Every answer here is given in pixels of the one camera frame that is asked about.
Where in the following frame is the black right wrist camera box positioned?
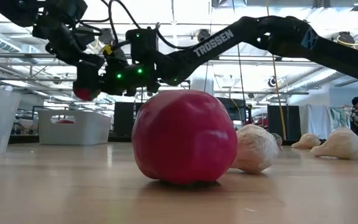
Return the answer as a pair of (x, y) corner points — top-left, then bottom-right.
(125, 27), (158, 63)

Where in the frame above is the white draped cloth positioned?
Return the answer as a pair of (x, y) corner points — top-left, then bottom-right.
(299, 103), (352, 140)

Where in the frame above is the grey plastic basket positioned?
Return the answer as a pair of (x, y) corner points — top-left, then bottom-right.
(37, 109), (112, 146)

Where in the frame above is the white garlic bulb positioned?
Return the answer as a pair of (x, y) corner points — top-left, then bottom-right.
(231, 123), (283, 174)
(290, 133), (322, 149)
(309, 126), (358, 161)

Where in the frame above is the yellow hanging cable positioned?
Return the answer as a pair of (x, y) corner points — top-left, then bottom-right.
(265, 0), (288, 141)

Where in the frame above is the black partition panel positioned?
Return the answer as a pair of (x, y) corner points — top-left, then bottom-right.
(267, 105), (301, 141)
(113, 101), (143, 138)

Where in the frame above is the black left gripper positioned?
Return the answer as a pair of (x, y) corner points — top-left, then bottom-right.
(32, 21), (106, 67)

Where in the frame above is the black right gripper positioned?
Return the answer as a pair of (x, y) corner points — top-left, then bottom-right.
(73, 57), (167, 97)

